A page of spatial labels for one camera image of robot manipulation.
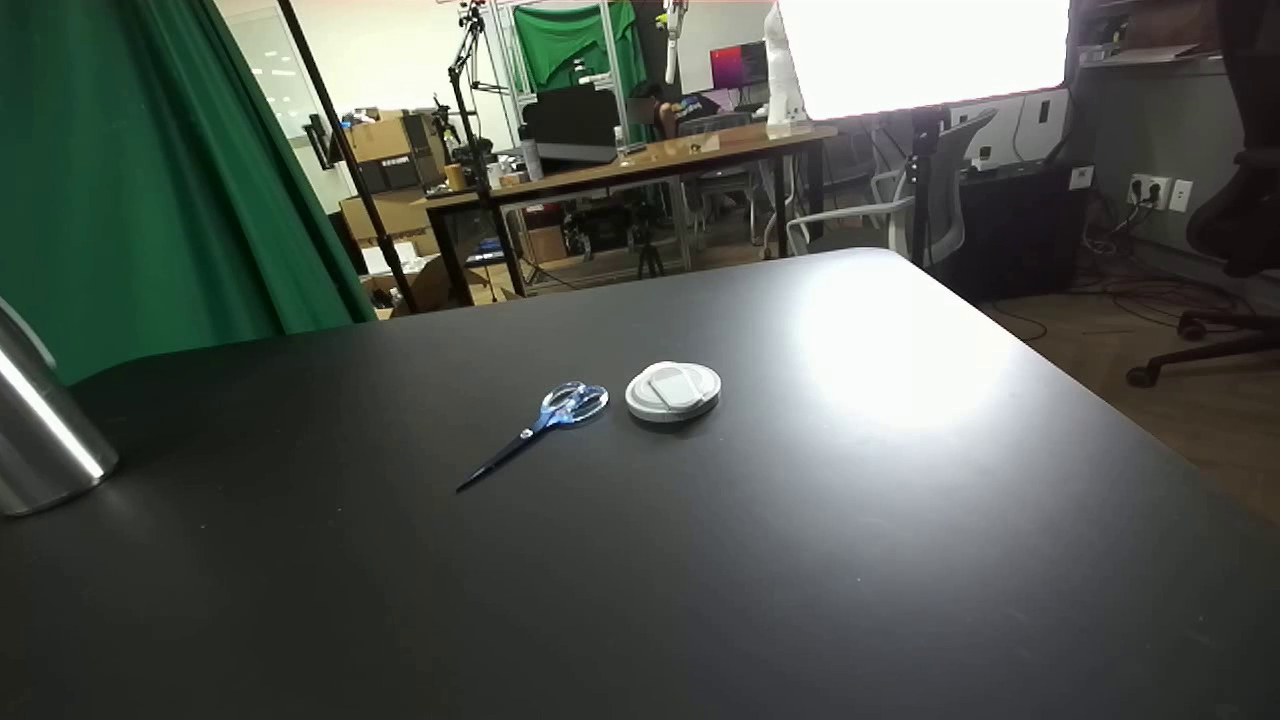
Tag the stainless steel flask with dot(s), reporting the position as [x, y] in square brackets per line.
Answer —
[49, 449]

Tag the white round flask lid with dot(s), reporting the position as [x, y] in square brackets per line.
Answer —
[674, 393]

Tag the wooden background desk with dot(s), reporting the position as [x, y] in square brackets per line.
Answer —
[646, 165]

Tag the bright studio light panel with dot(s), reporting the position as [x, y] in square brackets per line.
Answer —
[867, 57]

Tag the green backdrop curtain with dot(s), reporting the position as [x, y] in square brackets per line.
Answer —
[147, 193]

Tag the black office chair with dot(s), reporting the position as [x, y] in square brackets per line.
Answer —
[1241, 220]

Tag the blue handled scissors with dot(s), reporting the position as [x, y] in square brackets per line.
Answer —
[564, 407]

